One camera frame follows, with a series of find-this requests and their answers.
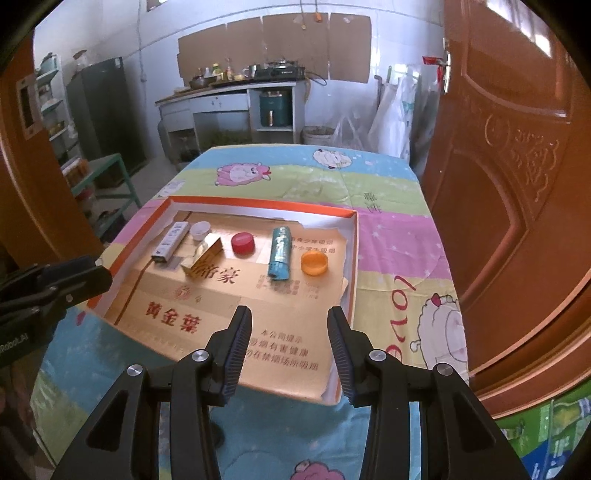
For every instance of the cartoon sheep tablecloth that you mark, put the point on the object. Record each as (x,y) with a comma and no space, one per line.
(406,302)

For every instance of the green beer carton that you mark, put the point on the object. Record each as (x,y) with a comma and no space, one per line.
(545,436)

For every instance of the grey kitchen counter cabinet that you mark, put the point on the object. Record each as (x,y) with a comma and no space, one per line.
(197,120)

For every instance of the white hello kitty lighter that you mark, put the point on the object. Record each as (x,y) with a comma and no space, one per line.
(169,243)

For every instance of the dark green refrigerator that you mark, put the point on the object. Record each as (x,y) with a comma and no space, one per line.
(101,109)

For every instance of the orange rimmed cardboard tray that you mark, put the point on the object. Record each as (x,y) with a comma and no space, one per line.
(159,306)

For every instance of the red bottle cap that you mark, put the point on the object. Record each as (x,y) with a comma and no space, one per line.
(242,243)

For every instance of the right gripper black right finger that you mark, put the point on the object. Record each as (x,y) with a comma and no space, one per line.
(459,438)

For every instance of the light orange bottle cap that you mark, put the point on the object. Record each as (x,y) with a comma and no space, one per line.
(314,263)

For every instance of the brown wooden door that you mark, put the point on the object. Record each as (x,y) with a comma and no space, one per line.
(508,184)

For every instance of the wall cardboard sheets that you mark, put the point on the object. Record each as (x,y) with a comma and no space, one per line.
(333,45)

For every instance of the white bucket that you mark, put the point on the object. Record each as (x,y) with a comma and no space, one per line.
(318,135)

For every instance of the white plastic sacks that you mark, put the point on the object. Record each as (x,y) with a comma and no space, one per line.
(403,124)

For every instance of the silver door handle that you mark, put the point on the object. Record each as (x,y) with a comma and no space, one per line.
(446,67)

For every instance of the teal lighter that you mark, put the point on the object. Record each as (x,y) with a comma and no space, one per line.
(280,252)

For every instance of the white bottle cap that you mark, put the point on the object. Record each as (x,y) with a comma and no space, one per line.
(199,230)

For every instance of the gold mirrored box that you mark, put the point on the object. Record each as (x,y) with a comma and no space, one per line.
(202,261)

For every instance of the black gas stove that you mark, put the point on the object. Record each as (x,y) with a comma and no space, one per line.
(279,71)

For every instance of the green metal table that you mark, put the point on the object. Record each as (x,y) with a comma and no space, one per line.
(86,177)

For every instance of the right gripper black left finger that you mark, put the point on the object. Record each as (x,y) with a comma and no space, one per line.
(119,440)

